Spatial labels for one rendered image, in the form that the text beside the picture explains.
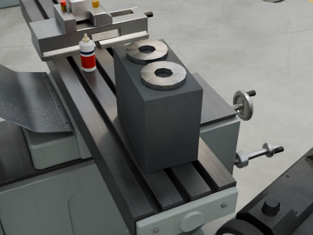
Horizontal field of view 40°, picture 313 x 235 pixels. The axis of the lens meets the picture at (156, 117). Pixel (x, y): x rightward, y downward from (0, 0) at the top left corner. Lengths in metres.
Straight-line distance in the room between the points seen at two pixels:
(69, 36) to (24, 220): 0.55
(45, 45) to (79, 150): 0.33
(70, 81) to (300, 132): 1.68
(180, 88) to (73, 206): 0.67
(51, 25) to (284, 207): 0.88
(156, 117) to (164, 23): 2.89
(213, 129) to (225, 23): 2.40
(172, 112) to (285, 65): 2.42
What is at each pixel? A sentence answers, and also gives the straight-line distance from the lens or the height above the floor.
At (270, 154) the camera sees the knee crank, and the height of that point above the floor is 0.52.
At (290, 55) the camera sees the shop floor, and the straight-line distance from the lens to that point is 3.35.
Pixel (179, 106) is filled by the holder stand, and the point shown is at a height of 1.09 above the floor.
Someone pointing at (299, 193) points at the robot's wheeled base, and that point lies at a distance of 1.40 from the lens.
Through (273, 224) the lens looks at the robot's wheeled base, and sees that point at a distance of 1.27.
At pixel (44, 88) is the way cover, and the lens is 1.32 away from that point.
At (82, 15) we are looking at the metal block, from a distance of 1.33.
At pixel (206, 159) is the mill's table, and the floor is 0.93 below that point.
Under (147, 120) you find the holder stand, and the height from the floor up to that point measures 1.07.
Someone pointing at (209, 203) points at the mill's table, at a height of 0.92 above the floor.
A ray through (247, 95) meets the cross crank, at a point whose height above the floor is 0.69.
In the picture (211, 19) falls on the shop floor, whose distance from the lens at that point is 3.77.
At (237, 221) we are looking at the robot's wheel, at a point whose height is 0.58.
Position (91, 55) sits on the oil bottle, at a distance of 1.21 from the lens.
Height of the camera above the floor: 1.58
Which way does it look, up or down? 38 degrees down
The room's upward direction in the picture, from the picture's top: straight up
